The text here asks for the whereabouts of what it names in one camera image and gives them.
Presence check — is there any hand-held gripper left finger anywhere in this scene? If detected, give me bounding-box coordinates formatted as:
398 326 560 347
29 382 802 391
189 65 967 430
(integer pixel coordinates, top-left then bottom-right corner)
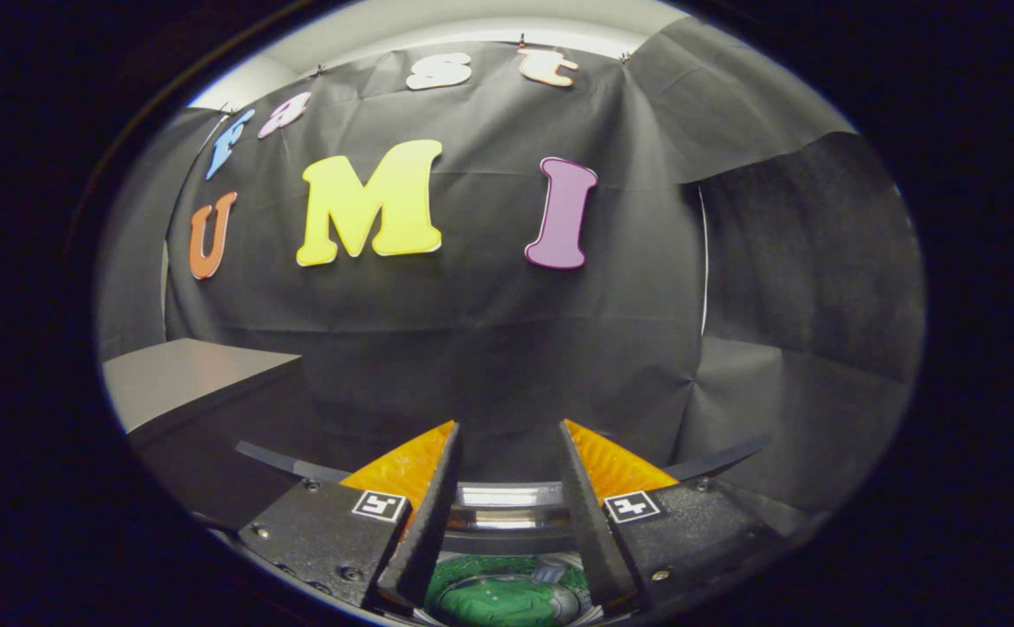
237 420 464 610

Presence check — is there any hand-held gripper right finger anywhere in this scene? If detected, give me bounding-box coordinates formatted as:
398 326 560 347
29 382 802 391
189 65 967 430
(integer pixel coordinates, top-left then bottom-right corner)
557 419 794 612

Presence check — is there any green polo shirt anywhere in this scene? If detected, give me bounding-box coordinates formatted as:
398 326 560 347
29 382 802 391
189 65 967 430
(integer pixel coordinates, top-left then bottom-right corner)
427 556 593 627

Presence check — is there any beige cabinet with brown top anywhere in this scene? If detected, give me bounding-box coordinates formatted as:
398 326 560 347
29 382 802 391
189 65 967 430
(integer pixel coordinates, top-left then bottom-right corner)
102 338 342 532

